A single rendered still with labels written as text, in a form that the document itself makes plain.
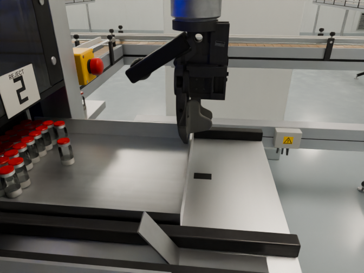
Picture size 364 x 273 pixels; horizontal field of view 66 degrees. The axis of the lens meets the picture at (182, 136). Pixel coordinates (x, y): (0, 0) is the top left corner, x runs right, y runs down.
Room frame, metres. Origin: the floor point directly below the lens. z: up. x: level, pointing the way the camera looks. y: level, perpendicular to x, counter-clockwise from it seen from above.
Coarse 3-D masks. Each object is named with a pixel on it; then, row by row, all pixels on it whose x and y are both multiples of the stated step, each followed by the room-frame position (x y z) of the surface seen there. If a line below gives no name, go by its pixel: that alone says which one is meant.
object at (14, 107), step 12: (12, 72) 0.41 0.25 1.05; (24, 72) 0.43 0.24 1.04; (0, 84) 0.38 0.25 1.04; (12, 84) 0.40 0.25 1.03; (36, 84) 0.46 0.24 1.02; (12, 96) 0.39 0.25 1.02; (24, 96) 0.42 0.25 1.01; (36, 96) 0.45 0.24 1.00; (12, 108) 0.39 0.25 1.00; (24, 108) 0.41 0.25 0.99
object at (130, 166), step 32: (96, 128) 0.54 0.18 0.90; (128, 128) 0.53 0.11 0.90; (160, 128) 0.52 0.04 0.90; (96, 160) 0.43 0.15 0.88; (128, 160) 0.43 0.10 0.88; (160, 160) 0.43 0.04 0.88; (32, 192) 0.34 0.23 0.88; (64, 192) 0.34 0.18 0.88; (96, 192) 0.34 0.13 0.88; (128, 192) 0.34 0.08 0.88; (160, 192) 0.34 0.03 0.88
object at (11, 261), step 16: (0, 272) 0.19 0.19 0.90; (16, 272) 0.19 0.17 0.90; (32, 272) 0.19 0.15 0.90; (48, 272) 0.19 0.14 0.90; (64, 272) 0.19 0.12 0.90; (80, 272) 0.19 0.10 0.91; (96, 272) 0.18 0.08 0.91; (112, 272) 0.18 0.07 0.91; (128, 272) 0.18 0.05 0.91; (144, 272) 0.18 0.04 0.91; (160, 272) 0.18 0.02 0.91
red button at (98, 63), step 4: (92, 60) 0.65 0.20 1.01; (96, 60) 0.65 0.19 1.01; (100, 60) 0.66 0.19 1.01; (92, 64) 0.64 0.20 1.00; (96, 64) 0.64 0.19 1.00; (100, 64) 0.65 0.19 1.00; (92, 68) 0.64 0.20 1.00; (96, 68) 0.64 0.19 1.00; (100, 68) 0.65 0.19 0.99; (92, 72) 0.64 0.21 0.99; (96, 72) 0.64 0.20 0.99; (100, 72) 0.65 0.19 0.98
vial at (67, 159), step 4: (64, 144) 0.41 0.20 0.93; (68, 144) 0.42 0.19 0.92; (60, 148) 0.42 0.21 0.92; (64, 148) 0.41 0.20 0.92; (68, 148) 0.42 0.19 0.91; (60, 152) 0.41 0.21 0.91; (64, 152) 0.41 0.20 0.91; (68, 152) 0.42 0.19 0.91; (72, 152) 0.42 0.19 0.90; (60, 156) 0.41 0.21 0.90; (64, 156) 0.41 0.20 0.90; (68, 156) 0.41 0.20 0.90; (72, 156) 0.42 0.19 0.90; (64, 160) 0.41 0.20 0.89; (68, 160) 0.41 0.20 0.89; (72, 160) 0.42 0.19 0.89; (64, 164) 0.41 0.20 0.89; (68, 164) 0.41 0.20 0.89
